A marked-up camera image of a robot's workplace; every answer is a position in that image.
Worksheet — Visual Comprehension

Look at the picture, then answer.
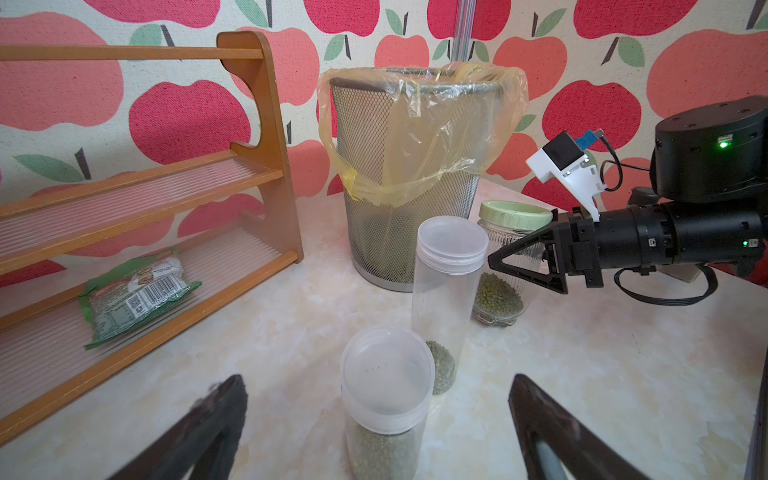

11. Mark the green jar lid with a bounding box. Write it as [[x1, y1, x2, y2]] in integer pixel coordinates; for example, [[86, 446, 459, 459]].
[[479, 200, 553, 232]]

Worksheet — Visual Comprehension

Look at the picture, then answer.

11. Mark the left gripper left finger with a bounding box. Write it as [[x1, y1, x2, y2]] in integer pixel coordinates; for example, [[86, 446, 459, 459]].
[[112, 374, 248, 479]]

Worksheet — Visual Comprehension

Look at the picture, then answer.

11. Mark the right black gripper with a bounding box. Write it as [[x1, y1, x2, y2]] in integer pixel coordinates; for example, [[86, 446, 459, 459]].
[[488, 207, 604, 294]]

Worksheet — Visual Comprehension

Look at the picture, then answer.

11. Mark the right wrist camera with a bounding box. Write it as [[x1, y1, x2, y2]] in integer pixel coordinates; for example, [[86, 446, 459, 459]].
[[526, 130, 606, 223]]

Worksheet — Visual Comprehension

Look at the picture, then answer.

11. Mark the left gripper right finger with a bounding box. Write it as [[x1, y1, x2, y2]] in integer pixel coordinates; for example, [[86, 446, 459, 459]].
[[508, 374, 646, 479]]

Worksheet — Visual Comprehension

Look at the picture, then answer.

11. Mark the ribbed glass jar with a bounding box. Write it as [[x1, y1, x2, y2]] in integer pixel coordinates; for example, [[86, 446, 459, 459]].
[[471, 200, 554, 328]]

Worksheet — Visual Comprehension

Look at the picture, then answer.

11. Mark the right aluminium corner post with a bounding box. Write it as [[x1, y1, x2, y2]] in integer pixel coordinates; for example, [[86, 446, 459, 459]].
[[450, 0, 476, 62]]

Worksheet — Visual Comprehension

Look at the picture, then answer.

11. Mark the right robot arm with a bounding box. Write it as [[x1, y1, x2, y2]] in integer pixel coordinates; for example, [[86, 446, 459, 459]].
[[488, 95, 767, 294]]

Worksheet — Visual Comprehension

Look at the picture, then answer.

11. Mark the yellow plastic bin liner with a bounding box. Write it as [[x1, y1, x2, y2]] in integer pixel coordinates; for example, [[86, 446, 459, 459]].
[[317, 62, 529, 207]]

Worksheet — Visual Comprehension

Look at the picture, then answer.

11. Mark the metal mesh trash bin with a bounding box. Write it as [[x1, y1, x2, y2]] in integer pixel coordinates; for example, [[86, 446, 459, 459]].
[[328, 64, 503, 292]]

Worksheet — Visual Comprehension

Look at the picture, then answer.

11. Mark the green mung bean packet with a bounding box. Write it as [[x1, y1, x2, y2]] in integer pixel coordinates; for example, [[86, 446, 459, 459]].
[[78, 247, 202, 350]]

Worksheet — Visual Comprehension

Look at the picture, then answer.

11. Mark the short clear plastic jar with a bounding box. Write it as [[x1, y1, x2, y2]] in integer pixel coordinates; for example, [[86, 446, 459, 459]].
[[340, 326, 435, 479]]

